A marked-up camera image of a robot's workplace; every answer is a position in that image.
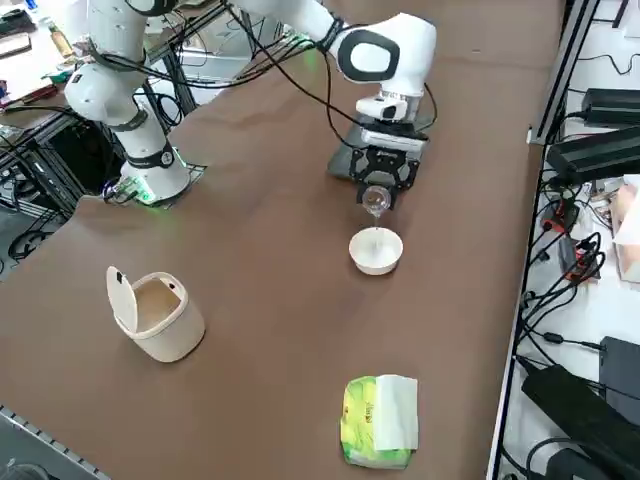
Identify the green tissue pack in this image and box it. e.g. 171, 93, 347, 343
339, 373, 420, 471

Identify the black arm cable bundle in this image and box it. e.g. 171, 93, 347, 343
87, 0, 439, 151

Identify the clear glass measuring cup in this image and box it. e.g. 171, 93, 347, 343
360, 185, 393, 217

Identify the cream desktop trash can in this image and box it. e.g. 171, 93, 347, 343
105, 264, 207, 364

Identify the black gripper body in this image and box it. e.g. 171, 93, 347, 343
349, 112, 432, 170

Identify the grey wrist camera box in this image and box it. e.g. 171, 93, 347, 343
362, 128, 429, 150

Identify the grey rectangular tray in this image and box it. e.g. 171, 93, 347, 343
327, 112, 436, 184

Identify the black power adapter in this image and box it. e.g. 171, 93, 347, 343
545, 127, 640, 184
522, 364, 640, 480
582, 88, 640, 126

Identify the aluminium frame post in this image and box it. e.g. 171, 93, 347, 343
527, 0, 601, 146

